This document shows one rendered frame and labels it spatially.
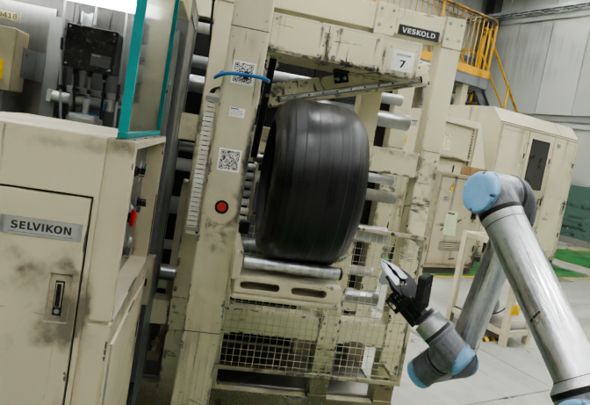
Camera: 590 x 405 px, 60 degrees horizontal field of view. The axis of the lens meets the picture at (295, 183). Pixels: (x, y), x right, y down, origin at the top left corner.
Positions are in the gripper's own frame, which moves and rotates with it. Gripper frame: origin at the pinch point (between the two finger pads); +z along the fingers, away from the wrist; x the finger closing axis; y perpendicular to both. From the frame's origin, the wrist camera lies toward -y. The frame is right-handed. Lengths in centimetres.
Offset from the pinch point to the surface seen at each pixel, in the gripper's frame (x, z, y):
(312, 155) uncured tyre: -7.6, 36.5, -13.4
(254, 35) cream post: -2, 81, -23
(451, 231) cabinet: 418, 30, 274
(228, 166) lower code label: -18, 56, 9
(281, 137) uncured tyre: -10, 48, -10
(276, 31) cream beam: 23, 92, -14
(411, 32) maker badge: 93, 77, -18
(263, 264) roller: -20.0, 24.7, 23.3
